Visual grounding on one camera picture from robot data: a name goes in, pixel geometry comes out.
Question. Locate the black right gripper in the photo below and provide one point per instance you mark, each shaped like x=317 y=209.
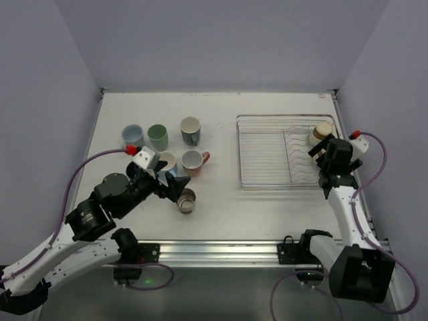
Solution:
x=319 y=148

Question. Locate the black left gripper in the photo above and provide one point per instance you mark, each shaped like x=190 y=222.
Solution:
x=161 y=186

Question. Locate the light blue mug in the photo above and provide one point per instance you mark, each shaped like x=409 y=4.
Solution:
x=171 y=166

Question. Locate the cream cup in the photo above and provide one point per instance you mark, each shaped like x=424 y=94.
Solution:
x=186 y=201
x=319 y=157
x=319 y=132

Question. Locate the pink mug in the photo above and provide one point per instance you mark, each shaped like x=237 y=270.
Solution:
x=192 y=161

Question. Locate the dark blue mug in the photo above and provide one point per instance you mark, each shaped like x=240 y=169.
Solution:
x=133 y=171

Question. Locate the sage green cup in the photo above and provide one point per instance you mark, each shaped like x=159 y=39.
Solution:
x=158 y=137

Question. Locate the teal grey mug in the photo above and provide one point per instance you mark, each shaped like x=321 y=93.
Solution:
x=190 y=130

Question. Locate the pale blue footed cup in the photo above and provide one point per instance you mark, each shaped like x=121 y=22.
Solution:
x=132 y=135

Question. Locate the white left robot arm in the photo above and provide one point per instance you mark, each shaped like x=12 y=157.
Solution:
x=88 y=238

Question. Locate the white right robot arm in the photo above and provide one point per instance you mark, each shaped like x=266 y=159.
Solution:
x=357 y=269

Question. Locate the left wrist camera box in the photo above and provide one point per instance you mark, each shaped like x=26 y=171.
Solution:
x=147 y=159

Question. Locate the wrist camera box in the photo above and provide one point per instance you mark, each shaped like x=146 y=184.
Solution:
x=359 y=144
x=147 y=159

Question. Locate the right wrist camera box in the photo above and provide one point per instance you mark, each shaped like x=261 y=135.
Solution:
x=359 y=144

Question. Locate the metal wire dish rack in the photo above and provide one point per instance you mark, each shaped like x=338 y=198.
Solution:
x=272 y=151

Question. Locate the aluminium front rail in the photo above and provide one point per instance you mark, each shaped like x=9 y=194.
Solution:
x=217 y=254

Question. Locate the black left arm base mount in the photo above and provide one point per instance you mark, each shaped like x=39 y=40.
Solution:
x=132 y=252

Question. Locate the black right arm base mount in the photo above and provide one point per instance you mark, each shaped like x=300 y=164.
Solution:
x=291 y=253

